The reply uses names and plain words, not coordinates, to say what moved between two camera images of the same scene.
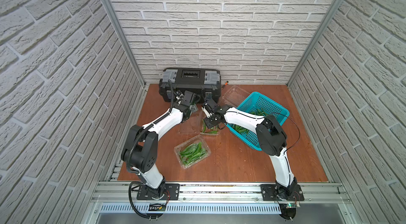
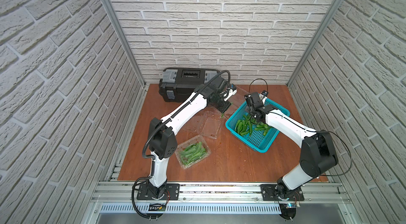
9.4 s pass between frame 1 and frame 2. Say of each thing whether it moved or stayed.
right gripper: moved
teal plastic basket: stayed
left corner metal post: stayed
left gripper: moved
